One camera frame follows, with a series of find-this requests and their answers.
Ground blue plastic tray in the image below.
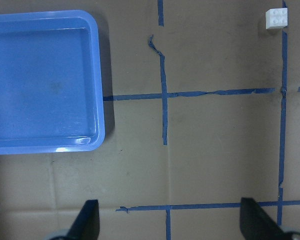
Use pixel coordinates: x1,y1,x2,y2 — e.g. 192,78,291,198
0,10,105,155

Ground white block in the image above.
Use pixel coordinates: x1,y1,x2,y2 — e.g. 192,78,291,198
265,7,288,30

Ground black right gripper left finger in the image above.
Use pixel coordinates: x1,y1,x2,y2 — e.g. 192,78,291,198
65,199,100,240

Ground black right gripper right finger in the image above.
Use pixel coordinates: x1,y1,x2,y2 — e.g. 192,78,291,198
240,197,290,240

